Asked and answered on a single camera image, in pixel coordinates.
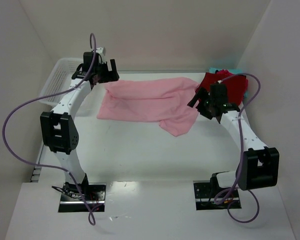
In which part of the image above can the pink t shirt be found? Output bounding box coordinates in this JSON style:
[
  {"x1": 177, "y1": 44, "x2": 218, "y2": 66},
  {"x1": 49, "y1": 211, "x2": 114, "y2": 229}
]
[{"x1": 97, "y1": 77, "x2": 199, "y2": 137}]

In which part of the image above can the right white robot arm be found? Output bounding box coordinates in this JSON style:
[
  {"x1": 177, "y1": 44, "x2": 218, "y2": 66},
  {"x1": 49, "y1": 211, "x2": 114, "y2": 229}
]
[{"x1": 188, "y1": 83, "x2": 280, "y2": 191}]

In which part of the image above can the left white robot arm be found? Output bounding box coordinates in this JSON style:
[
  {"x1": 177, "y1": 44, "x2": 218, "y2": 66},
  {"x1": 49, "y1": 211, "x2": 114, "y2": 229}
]
[{"x1": 40, "y1": 47, "x2": 119, "y2": 194}]

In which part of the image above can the teal t shirt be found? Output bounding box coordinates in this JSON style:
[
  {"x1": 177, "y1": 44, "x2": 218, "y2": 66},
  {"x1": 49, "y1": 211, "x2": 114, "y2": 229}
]
[{"x1": 208, "y1": 67, "x2": 249, "y2": 99}]

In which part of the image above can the red t shirt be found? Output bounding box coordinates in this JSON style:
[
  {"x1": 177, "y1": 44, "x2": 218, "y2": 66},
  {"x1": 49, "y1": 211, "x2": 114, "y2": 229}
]
[{"x1": 196, "y1": 69, "x2": 249, "y2": 106}]

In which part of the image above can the white plastic basket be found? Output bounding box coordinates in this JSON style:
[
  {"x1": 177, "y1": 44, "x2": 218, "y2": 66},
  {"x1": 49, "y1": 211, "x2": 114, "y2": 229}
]
[{"x1": 39, "y1": 58, "x2": 92, "y2": 118}]

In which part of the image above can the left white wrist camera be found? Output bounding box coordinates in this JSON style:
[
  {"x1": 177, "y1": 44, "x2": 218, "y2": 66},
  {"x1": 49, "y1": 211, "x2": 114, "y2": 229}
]
[{"x1": 96, "y1": 47, "x2": 107, "y2": 64}]

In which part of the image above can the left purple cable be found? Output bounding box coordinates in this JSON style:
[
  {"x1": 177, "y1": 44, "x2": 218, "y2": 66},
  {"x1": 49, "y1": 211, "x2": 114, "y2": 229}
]
[{"x1": 1, "y1": 32, "x2": 101, "y2": 226}]

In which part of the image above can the purple cable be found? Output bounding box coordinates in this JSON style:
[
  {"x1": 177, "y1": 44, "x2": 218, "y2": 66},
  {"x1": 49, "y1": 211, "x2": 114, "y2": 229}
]
[
  {"x1": 213, "y1": 73, "x2": 262, "y2": 223},
  {"x1": 1, "y1": 32, "x2": 101, "y2": 226}
]

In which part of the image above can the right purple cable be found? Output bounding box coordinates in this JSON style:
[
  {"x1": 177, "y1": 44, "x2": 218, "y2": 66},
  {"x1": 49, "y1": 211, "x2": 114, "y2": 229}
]
[{"x1": 213, "y1": 73, "x2": 262, "y2": 223}]

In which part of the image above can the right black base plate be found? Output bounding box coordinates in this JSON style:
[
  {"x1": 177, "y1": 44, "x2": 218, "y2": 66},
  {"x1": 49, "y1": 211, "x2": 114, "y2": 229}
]
[{"x1": 193, "y1": 181, "x2": 242, "y2": 211}]

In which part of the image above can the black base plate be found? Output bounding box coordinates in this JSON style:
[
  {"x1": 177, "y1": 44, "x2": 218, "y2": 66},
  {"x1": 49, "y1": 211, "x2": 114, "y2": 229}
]
[
  {"x1": 193, "y1": 181, "x2": 242, "y2": 211},
  {"x1": 52, "y1": 183, "x2": 106, "y2": 213}
]

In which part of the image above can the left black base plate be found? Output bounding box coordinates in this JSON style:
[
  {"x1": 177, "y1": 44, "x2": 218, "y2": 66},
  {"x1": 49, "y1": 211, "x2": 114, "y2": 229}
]
[{"x1": 52, "y1": 183, "x2": 106, "y2": 213}]

